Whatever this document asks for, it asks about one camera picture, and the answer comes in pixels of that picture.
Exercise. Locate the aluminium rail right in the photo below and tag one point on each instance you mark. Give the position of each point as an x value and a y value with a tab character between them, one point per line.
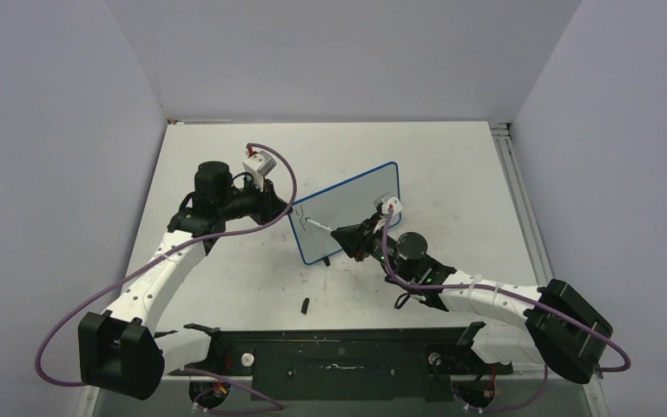
534	242

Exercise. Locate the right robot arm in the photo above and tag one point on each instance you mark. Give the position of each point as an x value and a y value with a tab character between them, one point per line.
553	325

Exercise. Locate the aluminium rail front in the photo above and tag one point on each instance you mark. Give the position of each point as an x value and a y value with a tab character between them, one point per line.
132	362

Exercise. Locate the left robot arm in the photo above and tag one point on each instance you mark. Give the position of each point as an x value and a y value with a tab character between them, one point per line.
191	233

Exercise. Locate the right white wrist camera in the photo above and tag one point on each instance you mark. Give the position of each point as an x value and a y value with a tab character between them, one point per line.
388	206

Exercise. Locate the blue framed whiteboard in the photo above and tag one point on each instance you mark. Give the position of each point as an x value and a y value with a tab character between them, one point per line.
345	203

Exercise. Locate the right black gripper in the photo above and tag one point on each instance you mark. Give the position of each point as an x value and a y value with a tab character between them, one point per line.
357	239

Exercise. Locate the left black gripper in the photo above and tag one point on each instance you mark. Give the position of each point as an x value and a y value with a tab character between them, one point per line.
270	207

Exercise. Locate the white marker pen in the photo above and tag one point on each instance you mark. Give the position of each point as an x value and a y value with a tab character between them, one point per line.
318	224

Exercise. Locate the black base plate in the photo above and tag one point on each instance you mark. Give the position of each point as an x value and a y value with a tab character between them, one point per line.
355	364

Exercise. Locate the aluminium rail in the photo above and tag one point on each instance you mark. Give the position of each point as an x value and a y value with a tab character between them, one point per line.
132	362
534	242

